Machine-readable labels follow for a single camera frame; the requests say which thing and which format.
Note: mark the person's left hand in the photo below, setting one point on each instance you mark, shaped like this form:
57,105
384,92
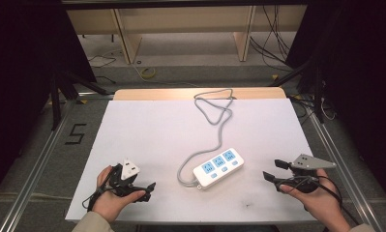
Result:
110,203

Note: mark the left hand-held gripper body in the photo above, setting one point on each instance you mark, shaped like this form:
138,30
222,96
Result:
125,175

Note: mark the aluminium rail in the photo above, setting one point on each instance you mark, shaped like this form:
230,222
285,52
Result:
339,167
39,164

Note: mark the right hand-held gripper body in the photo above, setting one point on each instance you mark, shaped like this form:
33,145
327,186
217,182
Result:
306,162

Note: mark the white power strip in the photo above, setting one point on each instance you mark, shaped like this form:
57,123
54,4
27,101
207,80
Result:
219,168

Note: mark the white board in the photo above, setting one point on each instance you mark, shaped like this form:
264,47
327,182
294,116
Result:
148,135

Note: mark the wooden shelf frame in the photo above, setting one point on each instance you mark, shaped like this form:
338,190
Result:
181,19

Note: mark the person's right hand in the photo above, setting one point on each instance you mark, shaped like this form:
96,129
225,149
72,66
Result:
319,201

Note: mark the dark curtain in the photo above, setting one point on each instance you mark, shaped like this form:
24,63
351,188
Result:
23,80
361,80

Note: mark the black metal stand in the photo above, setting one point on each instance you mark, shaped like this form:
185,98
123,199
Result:
65,87
311,80

